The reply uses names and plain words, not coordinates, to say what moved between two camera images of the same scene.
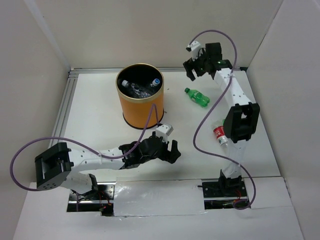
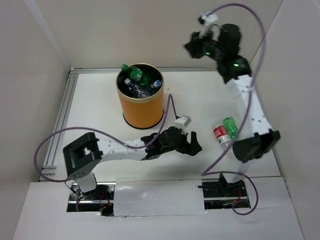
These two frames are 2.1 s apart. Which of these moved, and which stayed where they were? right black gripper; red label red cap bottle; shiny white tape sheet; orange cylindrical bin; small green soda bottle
Moved: small green soda bottle; right black gripper
Stayed: orange cylindrical bin; shiny white tape sheet; red label red cap bottle
